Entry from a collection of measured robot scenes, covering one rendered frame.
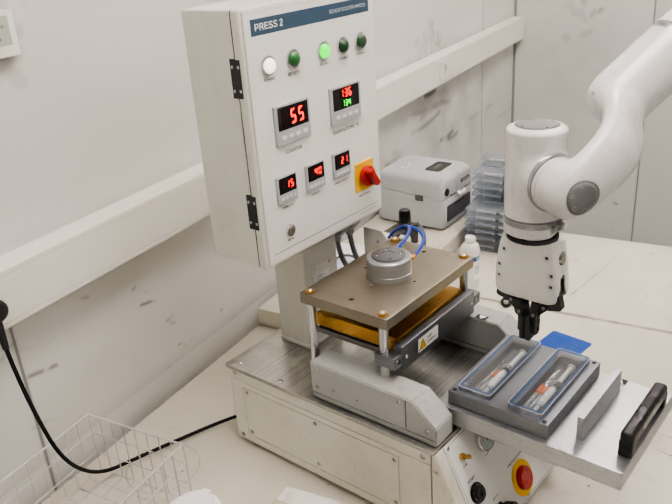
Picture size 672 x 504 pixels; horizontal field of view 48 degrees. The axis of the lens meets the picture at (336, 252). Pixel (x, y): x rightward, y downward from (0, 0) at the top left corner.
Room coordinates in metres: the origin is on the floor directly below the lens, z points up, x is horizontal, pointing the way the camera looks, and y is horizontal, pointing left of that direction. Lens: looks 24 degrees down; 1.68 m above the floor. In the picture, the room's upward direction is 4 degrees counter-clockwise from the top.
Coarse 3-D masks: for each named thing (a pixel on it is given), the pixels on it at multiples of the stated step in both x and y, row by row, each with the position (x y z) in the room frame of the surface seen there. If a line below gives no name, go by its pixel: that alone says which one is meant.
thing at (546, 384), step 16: (560, 352) 1.04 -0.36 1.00; (544, 368) 1.00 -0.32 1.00; (560, 368) 1.00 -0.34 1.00; (576, 368) 1.00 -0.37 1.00; (528, 384) 0.96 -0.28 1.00; (544, 384) 0.96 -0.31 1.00; (560, 384) 0.96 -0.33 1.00; (512, 400) 0.92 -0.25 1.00; (528, 400) 0.92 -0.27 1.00; (544, 400) 0.92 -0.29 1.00
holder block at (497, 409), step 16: (544, 352) 1.06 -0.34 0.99; (528, 368) 1.02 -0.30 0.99; (592, 368) 1.01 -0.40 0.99; (512, 384) 0.98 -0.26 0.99; (576, 384) 0.97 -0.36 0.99; (448, 400) 0.98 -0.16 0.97; (464, 400) 0.96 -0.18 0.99; (480, 400) 0.94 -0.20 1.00; (496, 400) 0.94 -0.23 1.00; (560, 400) 0.93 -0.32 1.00; (576, 400) 0.95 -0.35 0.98; (496, 416) 0.92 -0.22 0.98; (512, 416) 0.91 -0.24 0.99; (528, 416) 0.90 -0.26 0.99; (560, 416) 0.90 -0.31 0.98; (528, 432) 0.89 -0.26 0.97; (544, 432) 0.87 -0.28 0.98
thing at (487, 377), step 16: (512, 336) 1.11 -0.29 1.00; (496, 352) 1.06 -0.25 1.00; (512, 352) 1.06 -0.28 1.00; (528, 352) 1.05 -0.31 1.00; (480, 368) 1.02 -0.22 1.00; (496, 368) 1.01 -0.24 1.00; (512, 368) 1.01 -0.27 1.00; (464, 384) 0.97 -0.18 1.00; (480, 384) 0.97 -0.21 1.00; (496, 384) 0.97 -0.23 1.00
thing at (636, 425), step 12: (660, 384) 0.93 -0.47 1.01; (648, 396) 0.90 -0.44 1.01; (660, 396) 0.90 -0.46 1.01; (648, 408) 0.87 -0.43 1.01; (636, 420) 0.85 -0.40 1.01; (648, 420) 0.86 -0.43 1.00; (624, 432) 0.83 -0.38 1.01; (636, 432) 0.83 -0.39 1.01; (624, 444) 0.82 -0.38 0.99; (624, 456) 0.82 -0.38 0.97
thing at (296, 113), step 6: (288, 108) 1.18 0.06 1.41; (294, 108) 1.19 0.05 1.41; (300, 108) 1.20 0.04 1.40; (282, 114) 1.17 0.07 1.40; (288, 114) 1.18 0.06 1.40; (294, 114) 1.19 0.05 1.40; (300, 114) 1.20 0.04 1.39; (282, 120) 1.17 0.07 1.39; (288, 120) 1.18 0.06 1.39; (294, 120) 1.19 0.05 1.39; (300, 120) 1.20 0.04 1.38; (282, 126) 1.17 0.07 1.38; (288, 126) 1.18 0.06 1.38
